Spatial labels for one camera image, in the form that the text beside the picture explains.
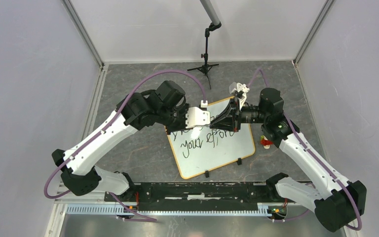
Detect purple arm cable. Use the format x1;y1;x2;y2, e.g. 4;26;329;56
43;69;208;224
246;68;363;231

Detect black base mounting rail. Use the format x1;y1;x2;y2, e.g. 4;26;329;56
118;182;291;211

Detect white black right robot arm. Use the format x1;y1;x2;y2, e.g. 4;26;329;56
210;87;367;232

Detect black camera tripod stand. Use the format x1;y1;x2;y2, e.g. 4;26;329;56
187;22;222;89

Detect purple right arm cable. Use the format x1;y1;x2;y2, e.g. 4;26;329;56
246;68;363;231

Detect yellow framed whiteboard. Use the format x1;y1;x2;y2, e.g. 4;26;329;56
163;95;256;180

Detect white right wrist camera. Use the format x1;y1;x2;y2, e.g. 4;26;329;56
229;82;250;111

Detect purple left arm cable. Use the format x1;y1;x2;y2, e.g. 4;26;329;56
43;69;208;224

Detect light blue cable duct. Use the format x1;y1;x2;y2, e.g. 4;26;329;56
65;202;288;217

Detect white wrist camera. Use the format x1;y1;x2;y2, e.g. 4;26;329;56
185;101;211;129
229;82;250;111

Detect grey overhead pole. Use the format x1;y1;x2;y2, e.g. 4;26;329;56
200;0;221;26

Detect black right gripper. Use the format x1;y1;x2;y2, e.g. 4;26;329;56
210;97;268;132

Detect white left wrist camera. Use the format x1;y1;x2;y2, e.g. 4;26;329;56
185;101;211;129

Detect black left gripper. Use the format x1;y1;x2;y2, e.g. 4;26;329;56
157;104;196;136

